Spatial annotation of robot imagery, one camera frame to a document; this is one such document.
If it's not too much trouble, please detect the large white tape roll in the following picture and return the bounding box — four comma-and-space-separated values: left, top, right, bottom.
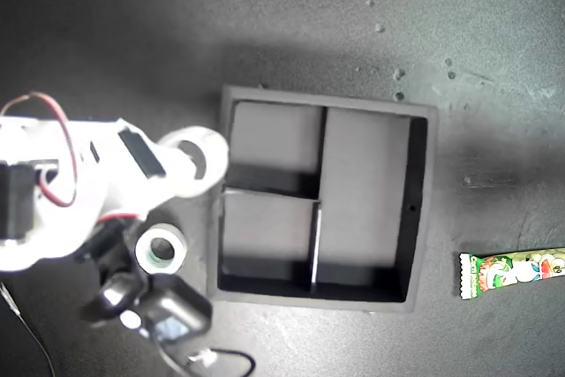
157, 126, 230, 199

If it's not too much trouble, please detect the small green-core white tape roll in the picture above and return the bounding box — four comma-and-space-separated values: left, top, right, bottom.
134, 222, 189, 275

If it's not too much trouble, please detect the black compartment tray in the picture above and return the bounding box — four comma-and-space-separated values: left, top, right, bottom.
215, 84, 441, 317

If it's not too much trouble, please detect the green printed snack bar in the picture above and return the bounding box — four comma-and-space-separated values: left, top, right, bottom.
456, 246, 565, 302

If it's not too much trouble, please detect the red servo wire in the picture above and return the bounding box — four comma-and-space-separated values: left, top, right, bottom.
2, 91, 79, 208

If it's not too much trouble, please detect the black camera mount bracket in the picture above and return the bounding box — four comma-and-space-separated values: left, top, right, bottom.
79, 217, 149, 329

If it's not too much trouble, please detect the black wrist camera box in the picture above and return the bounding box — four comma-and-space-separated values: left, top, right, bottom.
119, 275, 214, 345

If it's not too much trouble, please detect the white cable tie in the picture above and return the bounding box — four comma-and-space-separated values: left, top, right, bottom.
187, 348, 220, 366

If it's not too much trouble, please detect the thin grey cable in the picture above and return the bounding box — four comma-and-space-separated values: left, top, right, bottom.
0, 282, 57, 377

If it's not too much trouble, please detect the black camera cable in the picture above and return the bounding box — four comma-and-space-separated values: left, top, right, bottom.
156, 339, 258, 377

